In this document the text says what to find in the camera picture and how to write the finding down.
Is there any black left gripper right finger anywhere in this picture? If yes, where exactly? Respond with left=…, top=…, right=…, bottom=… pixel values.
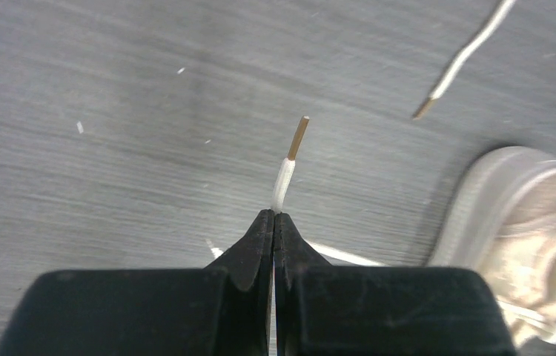
left=274, top=214, right=516, bottom=355

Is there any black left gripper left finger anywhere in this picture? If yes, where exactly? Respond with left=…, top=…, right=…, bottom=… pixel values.
left=0, top=210, right=274, bottom=355

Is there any beige sneaker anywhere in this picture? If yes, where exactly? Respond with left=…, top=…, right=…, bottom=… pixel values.
left=412, top=0, right=517, bottom=119
left=268, top=116, right=556, bottom=354

